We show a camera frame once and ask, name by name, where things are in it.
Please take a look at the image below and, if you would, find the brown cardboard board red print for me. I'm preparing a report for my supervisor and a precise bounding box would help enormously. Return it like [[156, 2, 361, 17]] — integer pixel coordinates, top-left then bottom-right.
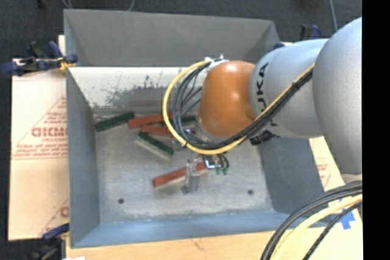
[[7, 66, 347, 242]]

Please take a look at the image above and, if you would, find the red-brown flat block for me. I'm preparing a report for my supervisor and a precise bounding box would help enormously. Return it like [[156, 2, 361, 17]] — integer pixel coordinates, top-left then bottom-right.
[[127, 113, 173, 130], [152, 162, 208, 191], [141, 124, 175, 138]]

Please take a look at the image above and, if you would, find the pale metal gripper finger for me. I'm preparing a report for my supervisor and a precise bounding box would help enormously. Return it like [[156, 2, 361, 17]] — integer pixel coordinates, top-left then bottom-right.
[[181, 162, 191, 195], [190, 166, 202, 192]]

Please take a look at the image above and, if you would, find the grey metal bin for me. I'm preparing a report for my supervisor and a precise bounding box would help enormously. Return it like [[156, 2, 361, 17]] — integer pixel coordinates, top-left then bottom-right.
[[63, 8, 332, 249]]

